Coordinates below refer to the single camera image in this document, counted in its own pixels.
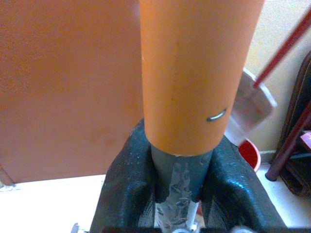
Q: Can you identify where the white mop head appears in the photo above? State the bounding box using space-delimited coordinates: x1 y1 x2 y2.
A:
224 67 278 146

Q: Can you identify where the red stick mop handle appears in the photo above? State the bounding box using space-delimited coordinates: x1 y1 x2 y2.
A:
253 9 311 89

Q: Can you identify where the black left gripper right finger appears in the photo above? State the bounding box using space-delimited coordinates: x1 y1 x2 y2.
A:
199 135 286 233

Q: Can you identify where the orange broom handle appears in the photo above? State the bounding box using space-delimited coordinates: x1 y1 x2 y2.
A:
138 0 265 233

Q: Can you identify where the orange door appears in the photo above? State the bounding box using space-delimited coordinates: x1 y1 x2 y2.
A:
0 0 144 186

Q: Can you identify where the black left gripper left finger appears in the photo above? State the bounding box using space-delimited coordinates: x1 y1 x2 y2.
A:
89 118 158 233

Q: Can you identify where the dark brown wooden furniture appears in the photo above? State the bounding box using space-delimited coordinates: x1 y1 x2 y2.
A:
265 52 311 199

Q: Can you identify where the red plastic bucket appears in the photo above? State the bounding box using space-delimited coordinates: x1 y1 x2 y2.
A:
238 138 262 173

